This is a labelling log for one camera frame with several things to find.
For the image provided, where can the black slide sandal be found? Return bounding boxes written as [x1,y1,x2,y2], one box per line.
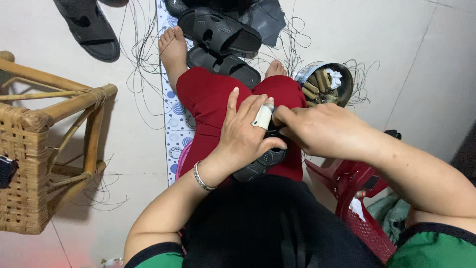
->
[164,0,190,18]
[53,0,121,63]
[177,7,263,56]
[186,45,262,89]

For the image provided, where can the crumpled white paper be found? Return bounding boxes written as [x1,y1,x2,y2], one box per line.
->
[326,68,343,90]

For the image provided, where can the heap of brown thread spools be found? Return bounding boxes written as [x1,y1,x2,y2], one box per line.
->
[302,69,339,106]

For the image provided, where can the rattan bamboo stool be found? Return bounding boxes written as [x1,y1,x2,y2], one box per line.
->
[0,51,118,235]

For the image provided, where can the tangle of black threads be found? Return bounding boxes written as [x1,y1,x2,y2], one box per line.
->
[118,0,381,131]

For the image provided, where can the white finger tape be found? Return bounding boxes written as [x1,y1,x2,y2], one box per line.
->
[251,103,275,131]

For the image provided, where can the dark grey material sheet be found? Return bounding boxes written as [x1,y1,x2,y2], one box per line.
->
[238,0,287,48]

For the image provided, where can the small black device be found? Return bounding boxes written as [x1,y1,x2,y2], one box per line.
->
[0,156,19,189]

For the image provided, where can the green cloth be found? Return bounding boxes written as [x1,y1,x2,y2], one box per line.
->
[366,193,411,244]

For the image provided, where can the silver bracelet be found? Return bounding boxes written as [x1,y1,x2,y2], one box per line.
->
[193,160,217,192]

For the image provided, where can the person's left hand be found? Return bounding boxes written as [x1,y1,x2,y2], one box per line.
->
[198,87,288,185]

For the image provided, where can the pink plastic stool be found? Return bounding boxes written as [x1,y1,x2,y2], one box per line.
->
[174,139,194,183]

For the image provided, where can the red plastic stool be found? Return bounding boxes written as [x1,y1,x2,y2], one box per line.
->
[304,156,398,265]

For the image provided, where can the dark bag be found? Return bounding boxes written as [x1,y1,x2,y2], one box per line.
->
[449,121,476,187]

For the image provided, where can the person's right foot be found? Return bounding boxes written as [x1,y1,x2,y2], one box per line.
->
[264,60,288,80]

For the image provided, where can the white paper scrap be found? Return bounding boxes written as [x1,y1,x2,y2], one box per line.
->
[350,197,367,222]

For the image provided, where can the black sandal with stitched strap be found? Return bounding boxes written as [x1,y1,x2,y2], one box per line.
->
[232,125,289,183]

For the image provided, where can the person's left foot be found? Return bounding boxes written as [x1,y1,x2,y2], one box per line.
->
[158,26,189,94]

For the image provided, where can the person's right hand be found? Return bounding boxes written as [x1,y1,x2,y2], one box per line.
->
[272,103,377,161]

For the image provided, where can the small bunch of black threads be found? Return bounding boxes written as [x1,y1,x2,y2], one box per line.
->
[72,153,131,213]

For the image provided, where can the white blue patterned mat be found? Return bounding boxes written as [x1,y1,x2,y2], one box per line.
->
[155,0,198,187]

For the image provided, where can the round metal tin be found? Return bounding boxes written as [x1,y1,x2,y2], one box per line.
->
[294,62,355,108]

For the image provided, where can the person's foot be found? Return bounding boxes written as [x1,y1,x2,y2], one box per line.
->
[158,26,189,94]
[264,60,288,80]

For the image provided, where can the person's red trousers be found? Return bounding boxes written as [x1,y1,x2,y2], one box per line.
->
[176,67,309,184]

